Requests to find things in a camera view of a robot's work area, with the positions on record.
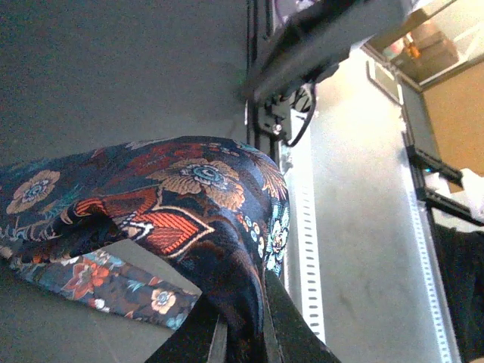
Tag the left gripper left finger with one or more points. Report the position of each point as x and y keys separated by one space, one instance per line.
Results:
x=202 y=337

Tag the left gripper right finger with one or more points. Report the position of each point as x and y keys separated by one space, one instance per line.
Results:
x=288 y=338

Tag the navy floral tie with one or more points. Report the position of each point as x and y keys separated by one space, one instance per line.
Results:
x=215 y=209

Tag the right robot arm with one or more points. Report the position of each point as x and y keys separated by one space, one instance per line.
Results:
x=322 y=34

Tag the light blue slotted cable duct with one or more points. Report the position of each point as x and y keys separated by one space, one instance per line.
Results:
x=309 y=265

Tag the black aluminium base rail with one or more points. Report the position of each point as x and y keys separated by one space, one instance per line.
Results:
x=261 y=24

